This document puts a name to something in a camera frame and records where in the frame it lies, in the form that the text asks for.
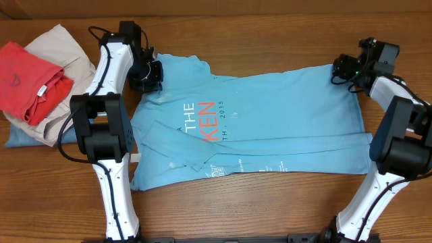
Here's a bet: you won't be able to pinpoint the light blue printed t-shirt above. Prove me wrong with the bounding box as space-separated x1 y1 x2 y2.
131 54 372 190

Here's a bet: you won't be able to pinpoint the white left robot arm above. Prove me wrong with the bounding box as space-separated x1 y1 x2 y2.
68 30 163 242

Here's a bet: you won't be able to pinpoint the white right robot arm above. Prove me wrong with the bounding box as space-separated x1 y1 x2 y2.
313 54 431 242

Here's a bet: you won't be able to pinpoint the beige folded trousers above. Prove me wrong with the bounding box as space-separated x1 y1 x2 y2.
2 23 99 148

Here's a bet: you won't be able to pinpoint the red folded t-shirt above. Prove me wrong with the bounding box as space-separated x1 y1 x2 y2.
1 42 74 126

